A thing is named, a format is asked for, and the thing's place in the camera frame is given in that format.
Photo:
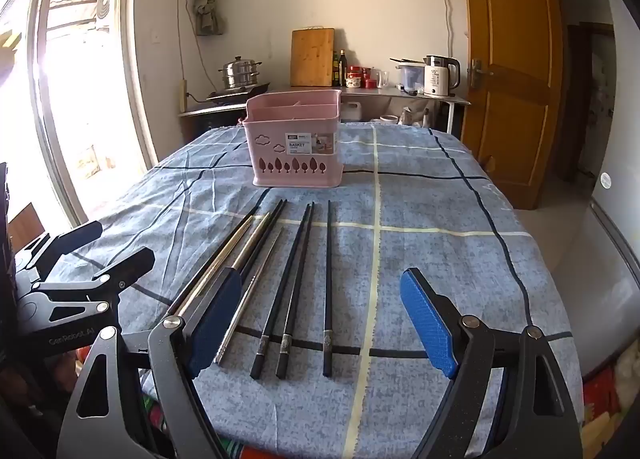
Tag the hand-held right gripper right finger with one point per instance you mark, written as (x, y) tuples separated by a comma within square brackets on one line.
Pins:
[(430, 324)]

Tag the sliding glass door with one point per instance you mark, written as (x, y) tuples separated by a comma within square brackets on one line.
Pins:
[(142, 89)]

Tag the wooden cutting board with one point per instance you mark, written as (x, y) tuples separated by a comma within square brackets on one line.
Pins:
[(312, 59)]

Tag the white bowl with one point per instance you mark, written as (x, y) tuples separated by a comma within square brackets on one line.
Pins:
[(388, 119)]

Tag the white plastic jug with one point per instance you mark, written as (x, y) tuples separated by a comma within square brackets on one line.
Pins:
[(352, 112)]

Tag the water filter pitcher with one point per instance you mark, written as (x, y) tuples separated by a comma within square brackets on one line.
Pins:
[(411, 79)]

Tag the pink plastic basket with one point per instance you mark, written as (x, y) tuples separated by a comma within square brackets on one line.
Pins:
[(300, 159)]

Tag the dark oil bottle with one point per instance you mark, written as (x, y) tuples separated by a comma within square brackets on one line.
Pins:
[(342, 69)]

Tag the white electric kettle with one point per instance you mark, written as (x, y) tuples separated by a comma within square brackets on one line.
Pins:
[(437, 79)]

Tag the wooden door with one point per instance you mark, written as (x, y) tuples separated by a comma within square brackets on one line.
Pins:
[(505, 64)]

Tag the silver metal chopstick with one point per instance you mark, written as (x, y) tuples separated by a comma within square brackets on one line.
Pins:
[(215, 271), (250, 294), (255, 239)]

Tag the wall power strip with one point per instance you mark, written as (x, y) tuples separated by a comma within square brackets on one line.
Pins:
[(182, 96)]

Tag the tall metal shelf table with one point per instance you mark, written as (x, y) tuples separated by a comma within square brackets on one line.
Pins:
[(390, 94)]

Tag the steel steamer pot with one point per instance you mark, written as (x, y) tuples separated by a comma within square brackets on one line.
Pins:
[(239, 74)]

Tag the white jar with red print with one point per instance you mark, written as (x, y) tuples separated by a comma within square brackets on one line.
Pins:
[(354, 82)]

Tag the clear glass cup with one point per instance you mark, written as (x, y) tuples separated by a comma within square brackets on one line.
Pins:
[(382, 79)]

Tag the plastic bags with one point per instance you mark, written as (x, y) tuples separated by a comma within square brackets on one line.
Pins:
[(415, 117)]

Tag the white refrigerator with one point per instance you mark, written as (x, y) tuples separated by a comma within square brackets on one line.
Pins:
[(617, 139)]

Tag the low metal shelf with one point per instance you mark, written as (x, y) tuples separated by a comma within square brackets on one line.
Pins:
[(210, 111)]

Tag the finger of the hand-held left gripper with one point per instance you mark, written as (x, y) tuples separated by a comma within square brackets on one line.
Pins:
[(80, 234), (130, 261)]

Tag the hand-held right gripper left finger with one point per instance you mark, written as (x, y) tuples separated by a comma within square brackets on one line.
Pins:
[(215, 321)]

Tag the yellow oil bottle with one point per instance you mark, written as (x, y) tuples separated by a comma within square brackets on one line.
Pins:
[(336, 71)]

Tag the blue checked tablecloth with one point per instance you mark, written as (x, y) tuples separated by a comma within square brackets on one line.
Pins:
[(425, 199)]

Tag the hanging grey cloth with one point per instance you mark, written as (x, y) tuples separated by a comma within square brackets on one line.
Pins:
[(207, 14)]

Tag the black induction cooker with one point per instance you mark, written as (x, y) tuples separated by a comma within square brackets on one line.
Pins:
[(235, 94)]

